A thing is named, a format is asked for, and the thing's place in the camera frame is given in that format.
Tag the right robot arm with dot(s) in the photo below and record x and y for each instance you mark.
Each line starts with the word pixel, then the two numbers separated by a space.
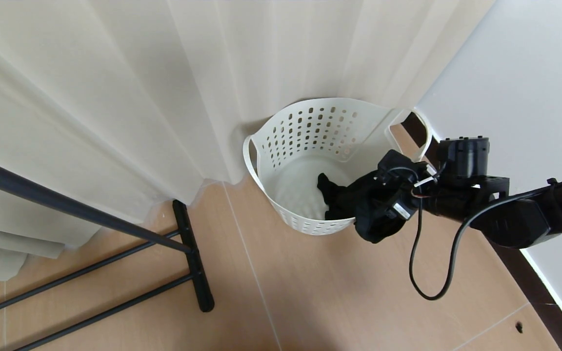
pixel 515 224

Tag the white laundry basket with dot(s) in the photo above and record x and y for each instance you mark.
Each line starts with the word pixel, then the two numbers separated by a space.
pixel 310 126

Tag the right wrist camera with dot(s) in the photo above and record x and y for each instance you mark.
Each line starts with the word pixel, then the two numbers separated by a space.
pixel 395 163

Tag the beige curtain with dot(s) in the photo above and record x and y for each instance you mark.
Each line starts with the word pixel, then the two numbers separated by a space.
pixel 212 73
pixel 8 253

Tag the black heap of clothes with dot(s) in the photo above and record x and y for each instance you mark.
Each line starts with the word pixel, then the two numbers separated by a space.
pixel 373 219

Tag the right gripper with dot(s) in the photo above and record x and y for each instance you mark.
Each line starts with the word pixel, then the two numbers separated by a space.
pixel 408 200

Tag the black clothes rack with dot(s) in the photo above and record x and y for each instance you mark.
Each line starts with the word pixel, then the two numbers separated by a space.
pixel 66 204

